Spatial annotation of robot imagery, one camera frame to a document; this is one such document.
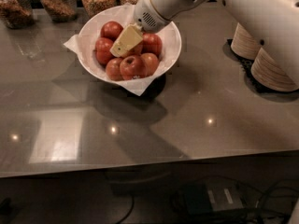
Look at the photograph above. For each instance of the glass jar dark granola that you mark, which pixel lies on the glass jar dark granola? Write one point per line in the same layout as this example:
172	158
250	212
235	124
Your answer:
16	14

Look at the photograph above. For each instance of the stack paper bowls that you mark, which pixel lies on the stack paper bowls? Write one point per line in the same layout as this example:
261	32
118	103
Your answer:
243	44
266	71

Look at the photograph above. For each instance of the red apple back left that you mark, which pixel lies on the red apple back left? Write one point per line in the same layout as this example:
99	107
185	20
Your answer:
111	30

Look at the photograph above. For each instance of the front stack paper bowls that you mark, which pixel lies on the front stack paper bowls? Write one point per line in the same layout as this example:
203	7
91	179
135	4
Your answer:
266	71

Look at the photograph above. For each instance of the black power adapter box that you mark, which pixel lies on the black power adapter box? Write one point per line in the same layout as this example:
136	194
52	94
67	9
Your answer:
208	198

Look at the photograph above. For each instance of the red apple front right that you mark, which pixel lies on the red apple front right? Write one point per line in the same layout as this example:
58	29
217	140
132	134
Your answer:
151	61

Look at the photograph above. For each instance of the white ceramic bowl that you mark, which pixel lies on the white ceramic bowl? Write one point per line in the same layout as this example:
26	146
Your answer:
168	47

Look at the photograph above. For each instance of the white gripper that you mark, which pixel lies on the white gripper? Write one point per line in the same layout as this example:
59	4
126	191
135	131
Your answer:
149	13

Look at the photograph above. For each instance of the black rubber mat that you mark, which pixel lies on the black rubber mat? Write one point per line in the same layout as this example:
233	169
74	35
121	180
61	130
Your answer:
246	65

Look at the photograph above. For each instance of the red apple front left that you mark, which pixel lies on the red apple front left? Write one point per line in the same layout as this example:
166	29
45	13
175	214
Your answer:
113	69

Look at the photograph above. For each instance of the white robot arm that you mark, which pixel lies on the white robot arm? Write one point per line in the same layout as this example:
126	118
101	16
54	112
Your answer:
273	23

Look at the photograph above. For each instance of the red apple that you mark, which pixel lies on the red apple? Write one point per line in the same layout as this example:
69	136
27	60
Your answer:
152	43
102	49
151	61
111	30
113	69
133	67

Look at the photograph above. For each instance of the red apple front centre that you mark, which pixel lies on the red apple front centre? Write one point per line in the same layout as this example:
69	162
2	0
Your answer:
133	67

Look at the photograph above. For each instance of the back stack paper bowls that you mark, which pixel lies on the back stack paper bowls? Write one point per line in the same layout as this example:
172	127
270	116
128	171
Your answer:
243	44

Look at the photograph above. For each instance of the glass jar brown granola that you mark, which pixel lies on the glass jar brown granola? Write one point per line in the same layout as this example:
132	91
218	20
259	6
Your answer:
60	10

